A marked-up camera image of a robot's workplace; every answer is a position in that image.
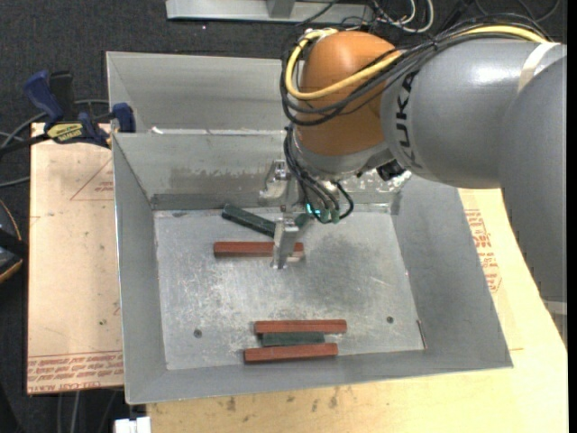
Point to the black cylinder on white bracket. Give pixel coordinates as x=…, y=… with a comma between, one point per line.
x=390, y=170

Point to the grey metal bin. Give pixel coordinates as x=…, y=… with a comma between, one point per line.
x=216, y=287

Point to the red-brown flat block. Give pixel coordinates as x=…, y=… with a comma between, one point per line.
x=290, y=353
x=299, y=326
x=241, y=248

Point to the dark green flat block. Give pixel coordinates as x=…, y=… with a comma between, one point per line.
x=248, y=220
x=293, y=338

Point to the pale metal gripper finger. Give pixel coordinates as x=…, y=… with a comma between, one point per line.
x=281, y=251
x=294, y=237

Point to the brown cardboard board red print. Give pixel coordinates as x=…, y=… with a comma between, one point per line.
x=72, y=264

